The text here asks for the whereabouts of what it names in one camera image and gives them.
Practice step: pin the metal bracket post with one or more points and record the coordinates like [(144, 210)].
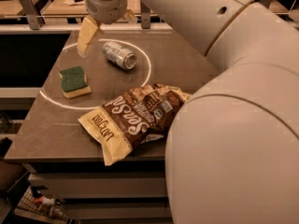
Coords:
[(34, 20), (145, 16)]

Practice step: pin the green and yellow sponge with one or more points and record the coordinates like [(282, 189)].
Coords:
[(74, 82)]

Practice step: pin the left metal bracket post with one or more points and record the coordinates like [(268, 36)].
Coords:
[(34, 20)]

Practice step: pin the white circle marking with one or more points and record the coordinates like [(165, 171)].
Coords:
[(105, 78)]

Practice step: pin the grey table base cabinet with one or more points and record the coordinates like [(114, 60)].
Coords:
[(131, 192)]

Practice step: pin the middle metal bracket post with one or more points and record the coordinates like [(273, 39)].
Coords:
[(145, 16)]

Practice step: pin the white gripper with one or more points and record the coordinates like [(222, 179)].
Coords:
[(106, 8)]

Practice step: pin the orange and white spray bottle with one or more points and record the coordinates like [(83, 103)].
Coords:
[(41, 201)]

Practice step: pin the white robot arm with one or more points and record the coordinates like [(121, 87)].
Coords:
[(232, 153)]

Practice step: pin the brown and yellow chip bag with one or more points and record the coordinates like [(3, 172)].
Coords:
[(138, 116)]

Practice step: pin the silver 7up soda can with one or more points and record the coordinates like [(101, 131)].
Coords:
[(119, 55)]

